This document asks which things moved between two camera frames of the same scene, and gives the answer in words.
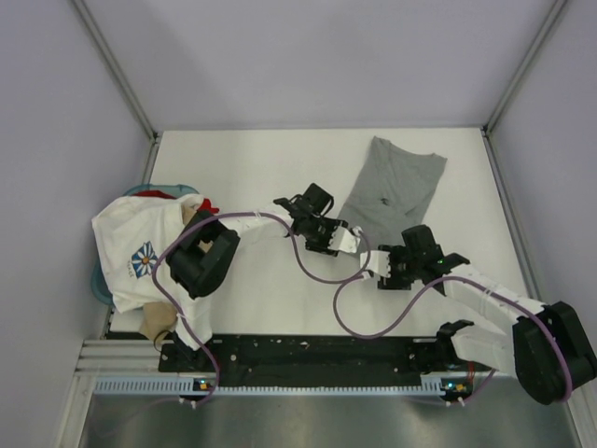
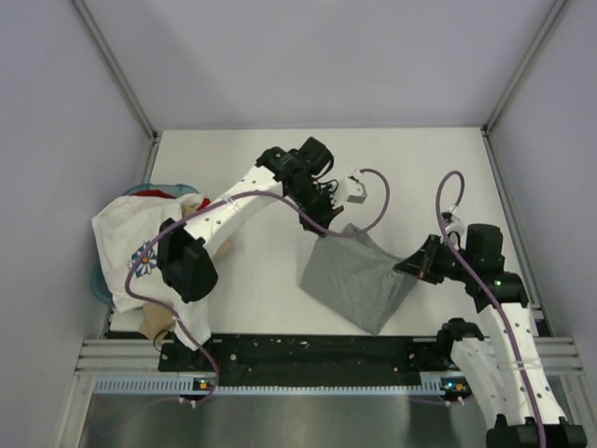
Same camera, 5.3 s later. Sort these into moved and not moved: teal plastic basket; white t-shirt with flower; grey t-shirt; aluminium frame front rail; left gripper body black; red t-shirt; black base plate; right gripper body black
Moved: right gripper body black; left gripper body black; grey t-shirt
Not moved: black base plate; red t-shirt; teal plastic basket; aluminium frame front rail; white t-shirt with flower
